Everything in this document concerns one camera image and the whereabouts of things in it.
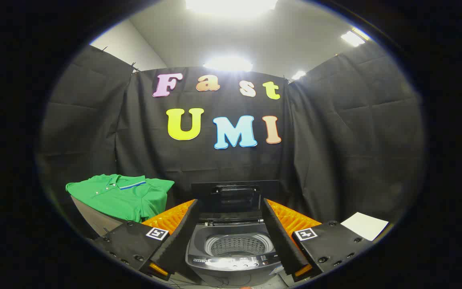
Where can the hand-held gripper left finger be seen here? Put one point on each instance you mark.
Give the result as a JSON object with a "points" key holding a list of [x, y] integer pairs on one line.
{"points": [[181, 237]]}

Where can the white paper sheet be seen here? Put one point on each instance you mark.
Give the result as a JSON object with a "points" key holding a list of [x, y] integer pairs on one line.
{"points": [[365, 225]]}

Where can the large ceiling light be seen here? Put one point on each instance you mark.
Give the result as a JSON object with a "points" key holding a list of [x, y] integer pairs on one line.
{"points": [[231, 5]]}

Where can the black backdrop cloth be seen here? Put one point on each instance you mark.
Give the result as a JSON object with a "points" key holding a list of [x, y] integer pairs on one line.
{"points": [[335, 140]]}

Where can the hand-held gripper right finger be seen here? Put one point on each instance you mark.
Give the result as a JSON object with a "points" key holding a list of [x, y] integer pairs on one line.
{"points": [[281, 237]]}

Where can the grey side table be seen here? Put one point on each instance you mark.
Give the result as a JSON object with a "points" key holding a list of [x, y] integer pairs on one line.
{"points": [[94, 220]]}

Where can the rectangular ceiling light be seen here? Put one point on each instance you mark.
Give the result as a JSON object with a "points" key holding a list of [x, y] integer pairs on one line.
{"points": [[353, 38]]}

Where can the green polo shirt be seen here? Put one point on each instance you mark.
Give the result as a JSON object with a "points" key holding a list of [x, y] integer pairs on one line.
{"points": [[122, 198]]}

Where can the small ceiling light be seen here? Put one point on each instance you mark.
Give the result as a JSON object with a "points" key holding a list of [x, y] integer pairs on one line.
{"points": [[298, 75]]}

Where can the round ceiling light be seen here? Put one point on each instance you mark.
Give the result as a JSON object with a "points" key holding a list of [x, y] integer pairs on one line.
{"points": [[227, 64]]}

